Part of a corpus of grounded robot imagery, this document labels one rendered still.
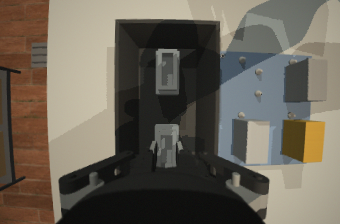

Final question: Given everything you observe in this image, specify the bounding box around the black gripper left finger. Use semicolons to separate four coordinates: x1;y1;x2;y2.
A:
58;141;157;216

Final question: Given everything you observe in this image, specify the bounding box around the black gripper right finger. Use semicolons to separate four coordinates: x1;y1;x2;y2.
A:
176;141;270;220

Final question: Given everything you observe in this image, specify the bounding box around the yellow block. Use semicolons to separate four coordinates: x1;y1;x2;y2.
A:
282;120;325;163

